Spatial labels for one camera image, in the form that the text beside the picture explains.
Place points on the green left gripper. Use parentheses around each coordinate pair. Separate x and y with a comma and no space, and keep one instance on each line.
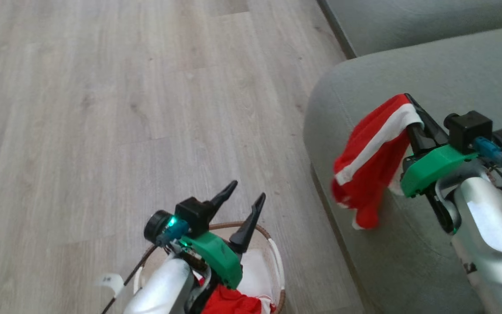
(218,259)

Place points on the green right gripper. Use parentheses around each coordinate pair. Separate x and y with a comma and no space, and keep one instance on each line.
(429,168)

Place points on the red shorts with white stripe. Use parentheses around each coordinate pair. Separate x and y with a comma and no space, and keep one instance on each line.
(373,174)

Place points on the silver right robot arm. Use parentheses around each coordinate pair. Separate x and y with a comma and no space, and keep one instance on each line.
(490,231)

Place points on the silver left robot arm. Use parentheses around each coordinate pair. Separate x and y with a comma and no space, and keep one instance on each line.
(164,288)

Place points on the wicker laundry basket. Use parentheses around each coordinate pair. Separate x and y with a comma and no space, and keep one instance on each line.
(265,244)

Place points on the white cloth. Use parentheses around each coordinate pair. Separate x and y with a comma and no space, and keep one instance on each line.
(255,274)

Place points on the grey fabric sofa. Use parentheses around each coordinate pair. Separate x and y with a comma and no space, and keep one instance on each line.
(451,65)

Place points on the red garment with white trim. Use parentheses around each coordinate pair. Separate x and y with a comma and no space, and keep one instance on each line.
(229,303)

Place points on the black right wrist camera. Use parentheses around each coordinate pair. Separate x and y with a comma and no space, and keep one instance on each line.
(469,128)

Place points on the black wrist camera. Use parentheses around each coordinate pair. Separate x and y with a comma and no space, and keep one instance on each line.
(192,216)
(469,128)

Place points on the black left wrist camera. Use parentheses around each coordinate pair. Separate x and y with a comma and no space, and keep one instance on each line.
(192,216)

